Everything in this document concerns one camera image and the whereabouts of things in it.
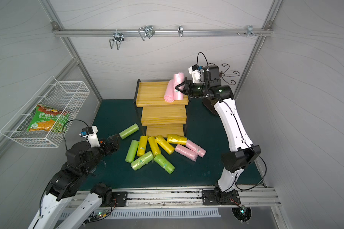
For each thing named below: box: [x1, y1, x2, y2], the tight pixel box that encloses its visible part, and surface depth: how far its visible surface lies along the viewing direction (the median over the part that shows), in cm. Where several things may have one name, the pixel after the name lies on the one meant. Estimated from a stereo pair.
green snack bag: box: [27, 103, 71, 134], surface depth 63 cm
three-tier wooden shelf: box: [133, 78, 190, 138], surface depth 87 cm
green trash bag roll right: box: [153, 154, 176, 175], surface depth 84 cm
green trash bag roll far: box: [118, 123, 140, 140], surface depth 100 cm
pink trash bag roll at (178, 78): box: [173, 72, 185, 101], surface depth 69 cm
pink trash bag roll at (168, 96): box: [163, 79, 175, 104], surface depth 74 cm
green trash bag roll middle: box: [130, 150, 154, 171], surface depth 86 cm
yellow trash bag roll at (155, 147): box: [148, 136, 162, 157], surface depth 92 cm
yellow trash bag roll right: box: [166, 134, 188, 146], surface depth 94 cm
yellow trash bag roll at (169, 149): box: [155, 135, 175, 156], surface depth 93 cm
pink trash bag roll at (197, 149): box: [185, 139, 207, 158], surface depth 90 cm
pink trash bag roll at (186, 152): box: [174, 144, 199, 162], surface depth 89 cm
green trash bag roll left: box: [125, 139, 140, 163], surface depth 90 cm
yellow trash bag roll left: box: [136, 135, 148, 157], surface depth 92 cm
